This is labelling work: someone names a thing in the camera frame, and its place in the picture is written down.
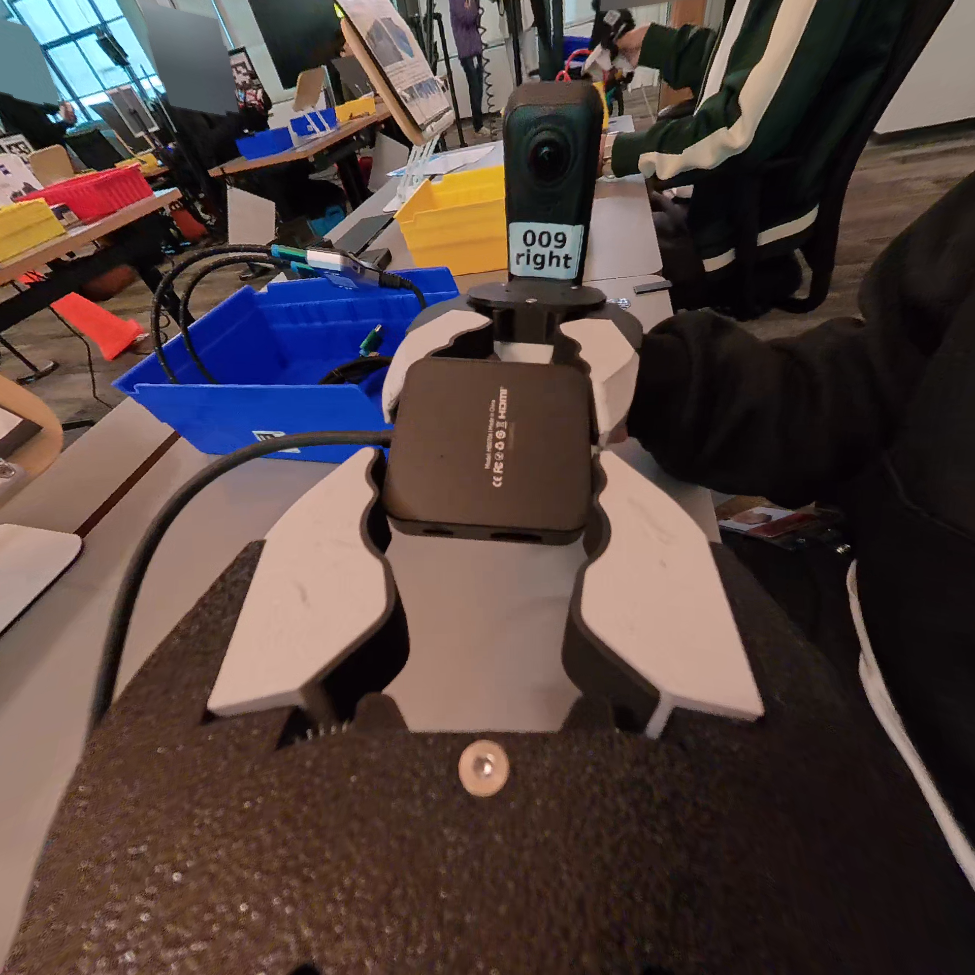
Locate wooden neighbouring desk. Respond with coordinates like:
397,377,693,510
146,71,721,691
208,109,391,182

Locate black braided pigtail cable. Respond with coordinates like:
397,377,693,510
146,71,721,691
305,245,429,387

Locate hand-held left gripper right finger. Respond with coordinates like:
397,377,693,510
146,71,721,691
564,449,766,741

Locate red plastic basket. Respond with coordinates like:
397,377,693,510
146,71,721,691
15,162,155,223

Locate yellow plastic bin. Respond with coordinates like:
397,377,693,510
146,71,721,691
0,198,67,265
395,162,509,277

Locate person's black hoodie torso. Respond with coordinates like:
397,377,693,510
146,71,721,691
838,175,975,885

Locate red and white card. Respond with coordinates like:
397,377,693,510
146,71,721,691
718,503,822,539

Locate small blue plastic bin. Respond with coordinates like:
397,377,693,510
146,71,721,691
233,124,296,161

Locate large black monitor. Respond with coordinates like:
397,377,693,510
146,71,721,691
247,0,345,71

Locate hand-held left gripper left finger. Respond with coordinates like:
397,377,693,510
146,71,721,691
206,446,410,725

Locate dark grey adapter hub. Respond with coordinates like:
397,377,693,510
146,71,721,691
91,358,597,726

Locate person's right forearm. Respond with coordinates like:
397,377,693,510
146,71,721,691
625,308,915,505

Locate black flat device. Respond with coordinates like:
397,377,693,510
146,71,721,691
334,212,395,257

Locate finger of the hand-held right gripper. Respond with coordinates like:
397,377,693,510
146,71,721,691
381,307,494,425
558,314,644,448

